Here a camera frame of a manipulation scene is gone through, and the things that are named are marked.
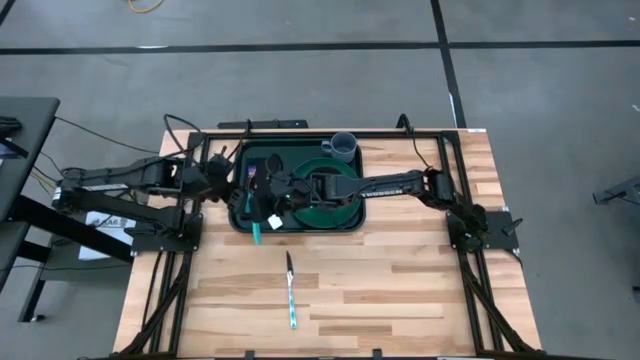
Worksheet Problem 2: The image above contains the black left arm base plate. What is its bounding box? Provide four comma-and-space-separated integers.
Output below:
130, 214, 204, 253

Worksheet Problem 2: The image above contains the black camera bar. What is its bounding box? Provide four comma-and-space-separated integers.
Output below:
217, 118, 310, 131

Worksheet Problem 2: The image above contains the black cloth napkin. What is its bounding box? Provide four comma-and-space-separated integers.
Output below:
243, 157, 281, 224

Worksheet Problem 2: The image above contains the blue-grey mug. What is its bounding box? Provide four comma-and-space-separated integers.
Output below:
320, 131, 358, 164

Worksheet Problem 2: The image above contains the black round bowl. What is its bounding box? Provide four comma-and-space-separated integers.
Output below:
302, 166, 350, 210

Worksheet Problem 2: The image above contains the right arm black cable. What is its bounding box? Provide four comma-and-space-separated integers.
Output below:
397, 113, 434, 171

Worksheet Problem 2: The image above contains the silver knife teal patterned handle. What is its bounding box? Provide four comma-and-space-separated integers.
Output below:
284, 249, 299, 331

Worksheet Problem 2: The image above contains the grey metal stand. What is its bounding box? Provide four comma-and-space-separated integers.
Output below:
592, 174, 640, 221

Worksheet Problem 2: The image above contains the black desk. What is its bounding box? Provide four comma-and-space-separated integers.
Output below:
0, 96, 135, 324

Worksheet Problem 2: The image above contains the iridescent fork teal handle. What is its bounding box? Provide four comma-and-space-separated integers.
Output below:
245, 163, 258, 214

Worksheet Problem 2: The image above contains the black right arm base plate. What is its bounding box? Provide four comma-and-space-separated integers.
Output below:
446, 209, 524, 251

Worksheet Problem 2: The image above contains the long black floor cable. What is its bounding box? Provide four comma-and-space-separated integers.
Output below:
53, 116, 161, 155

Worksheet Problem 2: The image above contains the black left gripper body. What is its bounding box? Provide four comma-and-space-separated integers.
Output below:
202, 152, 246, 214

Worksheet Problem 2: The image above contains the green round plate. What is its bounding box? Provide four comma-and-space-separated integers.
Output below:
291, 157, 363, 230

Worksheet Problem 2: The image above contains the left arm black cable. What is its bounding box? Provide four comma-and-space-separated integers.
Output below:
163, 113, 207, 157

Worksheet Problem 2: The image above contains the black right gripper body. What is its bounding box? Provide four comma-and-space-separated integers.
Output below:
264, 169, 314, 211

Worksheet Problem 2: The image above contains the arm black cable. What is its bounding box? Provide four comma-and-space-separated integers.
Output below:
397, 113, 434, 171
163, 113, 207, 157

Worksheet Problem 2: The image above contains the white paper sheet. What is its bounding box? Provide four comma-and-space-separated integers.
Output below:
78, 209, 139, 261

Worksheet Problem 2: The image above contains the yellow floor cable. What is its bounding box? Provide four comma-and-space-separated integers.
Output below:
127, 0, 165, 14

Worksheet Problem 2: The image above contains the dark green plastic tray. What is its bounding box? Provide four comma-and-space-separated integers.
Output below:
228, 138, 367, 235

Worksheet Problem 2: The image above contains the black aluminium rail frame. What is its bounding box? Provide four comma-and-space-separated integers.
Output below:
114, 128, 544, 360

